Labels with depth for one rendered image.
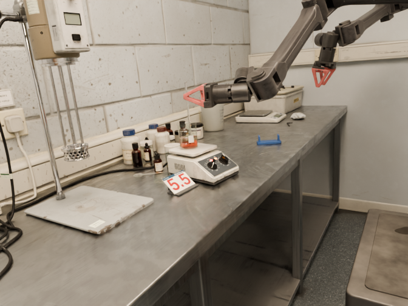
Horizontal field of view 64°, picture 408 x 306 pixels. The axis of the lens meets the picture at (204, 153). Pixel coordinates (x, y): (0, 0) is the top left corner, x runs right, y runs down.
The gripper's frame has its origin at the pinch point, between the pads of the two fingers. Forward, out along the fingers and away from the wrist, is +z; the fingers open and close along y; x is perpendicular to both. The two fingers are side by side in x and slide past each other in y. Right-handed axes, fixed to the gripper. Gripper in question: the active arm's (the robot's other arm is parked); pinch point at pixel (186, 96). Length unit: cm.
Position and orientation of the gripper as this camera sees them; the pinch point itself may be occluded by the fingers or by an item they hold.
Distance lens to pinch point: 103.7
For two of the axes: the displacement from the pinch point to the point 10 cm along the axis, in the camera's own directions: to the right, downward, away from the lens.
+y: -2.6, 2.8, -9.3
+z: -9.6, 0.2, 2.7
